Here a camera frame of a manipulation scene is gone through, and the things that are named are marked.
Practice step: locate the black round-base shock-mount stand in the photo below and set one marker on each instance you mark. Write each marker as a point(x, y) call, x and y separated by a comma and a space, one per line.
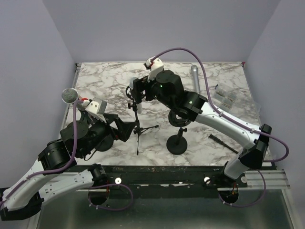
point(177, 144)

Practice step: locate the clear plastic screw box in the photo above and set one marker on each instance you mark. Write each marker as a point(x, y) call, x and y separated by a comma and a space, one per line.
point(224, 97)

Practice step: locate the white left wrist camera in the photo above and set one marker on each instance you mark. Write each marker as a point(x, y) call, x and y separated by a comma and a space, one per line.
point(96, 107)

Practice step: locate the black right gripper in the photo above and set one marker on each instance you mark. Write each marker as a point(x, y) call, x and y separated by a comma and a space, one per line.
point(139, 86)

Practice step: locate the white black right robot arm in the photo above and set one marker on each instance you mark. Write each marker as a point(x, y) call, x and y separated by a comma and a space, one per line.
point(168, 89)

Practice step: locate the black T-handle tool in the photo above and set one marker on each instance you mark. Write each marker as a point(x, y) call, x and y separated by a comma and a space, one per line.
point(211, 136)

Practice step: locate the aluminium frame extrusion rail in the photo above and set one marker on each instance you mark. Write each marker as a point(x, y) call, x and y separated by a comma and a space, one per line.
point(263, 204)

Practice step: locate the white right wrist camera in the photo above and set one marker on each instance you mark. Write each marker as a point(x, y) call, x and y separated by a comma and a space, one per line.
point(155, 65)

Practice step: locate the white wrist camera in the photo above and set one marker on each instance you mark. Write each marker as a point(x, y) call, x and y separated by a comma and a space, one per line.
point(96, 107)
point(155, 65)

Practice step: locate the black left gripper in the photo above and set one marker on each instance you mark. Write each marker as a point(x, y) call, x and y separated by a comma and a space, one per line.
point(125, 128)

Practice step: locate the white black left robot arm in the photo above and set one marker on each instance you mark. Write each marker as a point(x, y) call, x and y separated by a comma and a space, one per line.
point(25, 199)

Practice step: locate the silver grey handheld microphone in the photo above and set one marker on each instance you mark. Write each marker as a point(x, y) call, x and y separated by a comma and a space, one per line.
point(194, 73)

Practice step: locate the copper body mesh microphone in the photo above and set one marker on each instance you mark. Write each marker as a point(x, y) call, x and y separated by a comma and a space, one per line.
point(70, 96)

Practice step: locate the white foam-head microphone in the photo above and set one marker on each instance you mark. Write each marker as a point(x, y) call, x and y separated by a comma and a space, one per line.
point(139, 107)

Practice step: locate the black clip round-base stand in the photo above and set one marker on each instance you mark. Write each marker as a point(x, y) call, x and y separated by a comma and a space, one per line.
point(107, 142)

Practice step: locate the black robot mounting base rail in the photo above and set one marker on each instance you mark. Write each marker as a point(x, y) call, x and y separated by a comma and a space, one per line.
point(173, 181)

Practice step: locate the black tripod microphone stand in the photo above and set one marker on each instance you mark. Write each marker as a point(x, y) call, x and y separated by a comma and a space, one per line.
point(137, 130)

